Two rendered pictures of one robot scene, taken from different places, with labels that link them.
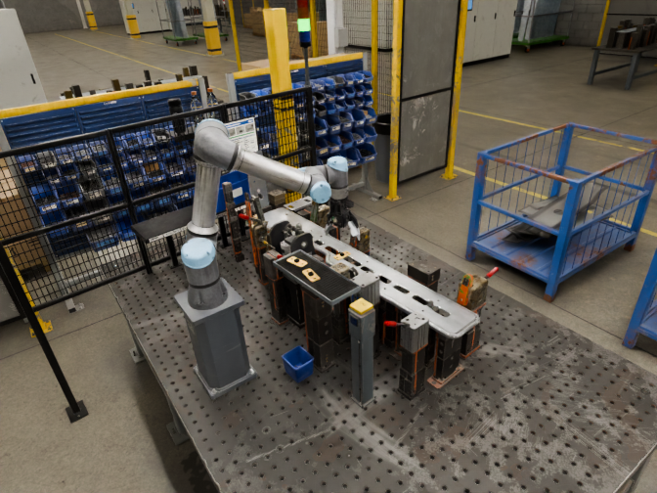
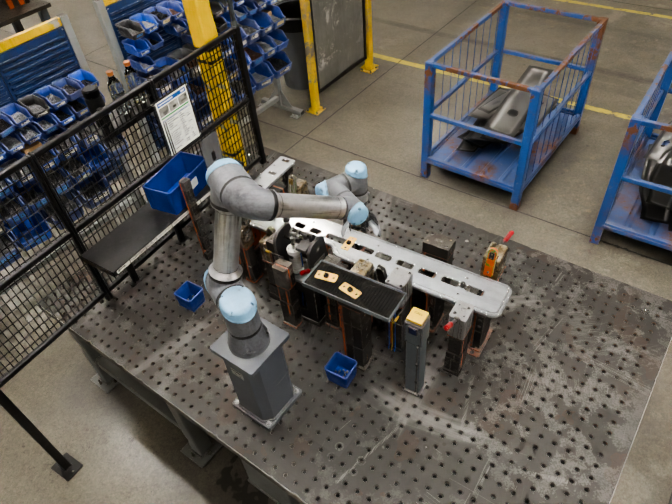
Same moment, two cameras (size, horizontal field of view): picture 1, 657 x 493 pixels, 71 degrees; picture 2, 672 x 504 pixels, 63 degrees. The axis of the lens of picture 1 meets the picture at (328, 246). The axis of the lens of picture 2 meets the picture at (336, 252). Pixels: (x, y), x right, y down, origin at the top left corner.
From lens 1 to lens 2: 0.75 m
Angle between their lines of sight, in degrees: 19
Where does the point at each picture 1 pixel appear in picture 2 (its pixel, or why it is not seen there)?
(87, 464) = not seen: outside the picture
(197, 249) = (240, 303)
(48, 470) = not seen: outside the picture
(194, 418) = (261, 456)
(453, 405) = (496, 370)
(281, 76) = (204, 23)
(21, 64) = not seen: outside the picture
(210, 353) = (264, 393)
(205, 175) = (230, 223)
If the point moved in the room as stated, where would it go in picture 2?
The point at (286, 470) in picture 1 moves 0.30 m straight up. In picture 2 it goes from (377, 479) to (375, 440)
